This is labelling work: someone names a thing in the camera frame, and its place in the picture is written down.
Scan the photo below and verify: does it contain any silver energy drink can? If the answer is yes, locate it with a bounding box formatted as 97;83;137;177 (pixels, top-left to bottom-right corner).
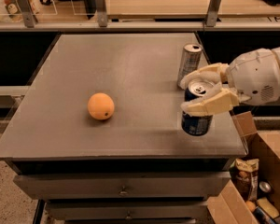
177;44;203;85

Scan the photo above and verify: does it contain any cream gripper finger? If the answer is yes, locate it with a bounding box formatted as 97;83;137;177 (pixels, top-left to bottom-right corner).
181;83;240;117
179;63;229;90

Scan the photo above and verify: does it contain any right metal bracket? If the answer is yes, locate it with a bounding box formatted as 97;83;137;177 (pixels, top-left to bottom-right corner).
204;0;221;27

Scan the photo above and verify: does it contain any snack bag in box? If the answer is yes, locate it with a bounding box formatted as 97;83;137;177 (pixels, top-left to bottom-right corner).
231;159;259;201

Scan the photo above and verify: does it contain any grey drawer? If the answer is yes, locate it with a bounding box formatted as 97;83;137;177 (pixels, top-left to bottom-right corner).
46;202;207;220
14;172;230;200

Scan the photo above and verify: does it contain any metal bracket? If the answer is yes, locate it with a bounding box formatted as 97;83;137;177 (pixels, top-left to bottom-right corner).
204;0;221;27
17;0;37;28
95;0;108;27

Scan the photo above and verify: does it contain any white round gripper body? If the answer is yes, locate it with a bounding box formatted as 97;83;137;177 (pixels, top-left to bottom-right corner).
227;48;280;105

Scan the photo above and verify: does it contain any small can in box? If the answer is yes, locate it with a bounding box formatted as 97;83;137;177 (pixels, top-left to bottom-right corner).
259;181;273;197

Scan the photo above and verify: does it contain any brown cardboard box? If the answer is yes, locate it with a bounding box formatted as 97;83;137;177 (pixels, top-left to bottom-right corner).
207;112;280;224

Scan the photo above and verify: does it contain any orange fruit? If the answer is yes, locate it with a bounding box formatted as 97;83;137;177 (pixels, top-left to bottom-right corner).
88;92;115;120

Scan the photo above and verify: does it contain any lower grey drawer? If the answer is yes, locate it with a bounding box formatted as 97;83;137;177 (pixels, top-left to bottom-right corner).
46;202;207;220

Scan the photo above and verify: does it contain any left metal bracket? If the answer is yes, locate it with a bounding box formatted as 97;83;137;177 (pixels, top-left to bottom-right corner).
17;0;37;28

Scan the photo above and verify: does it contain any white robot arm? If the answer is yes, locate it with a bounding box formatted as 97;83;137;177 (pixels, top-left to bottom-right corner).
180;47;280;117

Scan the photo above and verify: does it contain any middle metal bracket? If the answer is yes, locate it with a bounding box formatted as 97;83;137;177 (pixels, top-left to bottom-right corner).
95;0;108;27

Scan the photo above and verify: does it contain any grey drawer cabinet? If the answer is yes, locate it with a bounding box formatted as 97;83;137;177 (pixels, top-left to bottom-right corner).
0;33;245;224

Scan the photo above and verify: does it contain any blue pepsi can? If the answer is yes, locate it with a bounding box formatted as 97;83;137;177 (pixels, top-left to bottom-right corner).
181;79;214;136

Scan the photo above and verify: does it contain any yellow sponge in box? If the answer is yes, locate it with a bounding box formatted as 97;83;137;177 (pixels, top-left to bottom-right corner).
257;197;280;218

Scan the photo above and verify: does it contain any dark can in box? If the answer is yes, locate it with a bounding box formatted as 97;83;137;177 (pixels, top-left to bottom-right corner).
253;206;276;224

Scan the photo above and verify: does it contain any top grey drawer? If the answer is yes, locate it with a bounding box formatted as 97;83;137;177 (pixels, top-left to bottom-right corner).
14;172;230;200

